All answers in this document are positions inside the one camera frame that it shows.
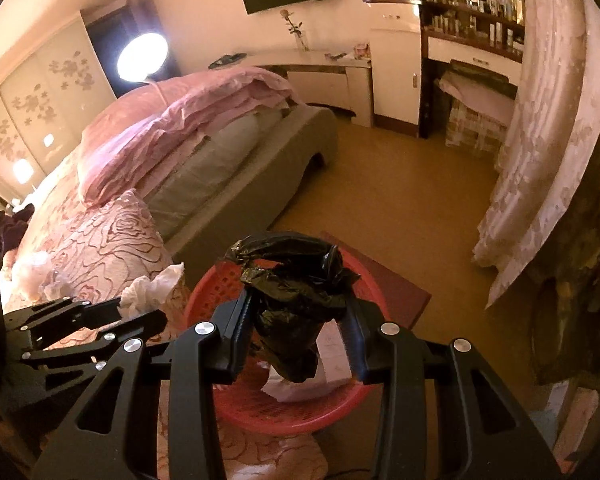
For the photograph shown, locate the red floor mat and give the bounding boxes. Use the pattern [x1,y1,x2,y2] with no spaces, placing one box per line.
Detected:
[320,231,431,331]

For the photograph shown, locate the row of cosmetic bottles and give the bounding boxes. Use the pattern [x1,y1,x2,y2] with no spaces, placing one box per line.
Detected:
[377,0,526,56]

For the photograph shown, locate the checkered storage box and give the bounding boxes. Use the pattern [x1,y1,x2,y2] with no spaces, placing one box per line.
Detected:
[445,97,508,153]

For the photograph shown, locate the dark wooden door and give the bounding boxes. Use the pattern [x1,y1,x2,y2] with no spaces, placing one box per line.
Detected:
[80,0,181,101]

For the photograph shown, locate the flower patterned wardrobe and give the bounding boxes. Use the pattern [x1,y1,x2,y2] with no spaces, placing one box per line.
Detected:
[0,12,118,201]

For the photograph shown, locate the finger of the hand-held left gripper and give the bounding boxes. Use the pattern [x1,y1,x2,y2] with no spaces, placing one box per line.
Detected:
[4,297,125,347]
[22,309,169,375]

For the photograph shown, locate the small desk clutter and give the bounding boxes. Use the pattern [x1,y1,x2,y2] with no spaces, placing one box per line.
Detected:
[325,42,371,63]

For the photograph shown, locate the dark wooden dressing table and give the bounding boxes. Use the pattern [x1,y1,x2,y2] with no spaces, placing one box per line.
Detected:
[417,0,526,140]

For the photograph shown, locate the grey upholstered bed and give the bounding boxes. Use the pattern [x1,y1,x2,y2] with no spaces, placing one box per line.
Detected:
[150,105,340,261]

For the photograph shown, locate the white curved desk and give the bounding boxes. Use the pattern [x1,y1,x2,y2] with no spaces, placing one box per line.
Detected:
[209,49,373,128]

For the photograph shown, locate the rose in glass vase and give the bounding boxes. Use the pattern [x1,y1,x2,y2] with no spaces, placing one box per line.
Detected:
[279,8,309,52]

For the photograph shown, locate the red plastic basket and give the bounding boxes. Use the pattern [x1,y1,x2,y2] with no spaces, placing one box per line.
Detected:
[184,242,391,435]

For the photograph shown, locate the dark flat desk object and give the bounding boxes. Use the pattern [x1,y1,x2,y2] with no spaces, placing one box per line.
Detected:
[209,53,246,70]

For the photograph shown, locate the rose patterned pillow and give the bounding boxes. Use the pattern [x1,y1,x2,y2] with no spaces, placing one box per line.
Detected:
[42,189,176,311]

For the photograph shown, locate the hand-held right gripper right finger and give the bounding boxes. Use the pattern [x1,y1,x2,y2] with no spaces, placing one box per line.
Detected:
[342,296,563,480]

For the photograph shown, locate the purple cloth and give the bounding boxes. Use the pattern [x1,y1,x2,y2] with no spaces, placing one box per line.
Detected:
[0,205,36,252]

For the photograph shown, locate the white lace curtain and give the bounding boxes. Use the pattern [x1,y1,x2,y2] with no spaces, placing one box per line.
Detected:
[472,0,600,308]

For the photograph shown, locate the white cabinet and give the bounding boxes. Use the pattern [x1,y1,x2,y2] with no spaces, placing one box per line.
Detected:
[369,0,424,138]

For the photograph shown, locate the white tissue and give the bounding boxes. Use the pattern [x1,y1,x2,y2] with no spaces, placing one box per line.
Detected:
[119,264,186,320]

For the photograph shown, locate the pink cloth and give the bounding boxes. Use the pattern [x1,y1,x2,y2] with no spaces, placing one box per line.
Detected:
[437,71,517,123]

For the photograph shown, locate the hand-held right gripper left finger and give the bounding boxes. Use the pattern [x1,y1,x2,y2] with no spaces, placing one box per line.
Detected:
[32,290,255,480]

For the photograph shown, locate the round glowing lamp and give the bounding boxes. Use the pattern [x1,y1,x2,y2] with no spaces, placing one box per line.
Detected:
[117,32,169,81]

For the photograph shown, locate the pink folded quilt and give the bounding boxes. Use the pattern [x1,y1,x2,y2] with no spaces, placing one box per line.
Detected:
[78,67,298,206]

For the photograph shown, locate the black plastic bag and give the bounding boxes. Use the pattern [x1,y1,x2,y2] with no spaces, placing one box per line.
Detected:
[221,230,362,383]

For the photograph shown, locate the white foam block with cutout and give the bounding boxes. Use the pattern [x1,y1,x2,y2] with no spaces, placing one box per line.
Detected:
[262,322,355,403]

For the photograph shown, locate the dark floral curtain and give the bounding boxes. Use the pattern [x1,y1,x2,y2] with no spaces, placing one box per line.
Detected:
[525,160,600,386]

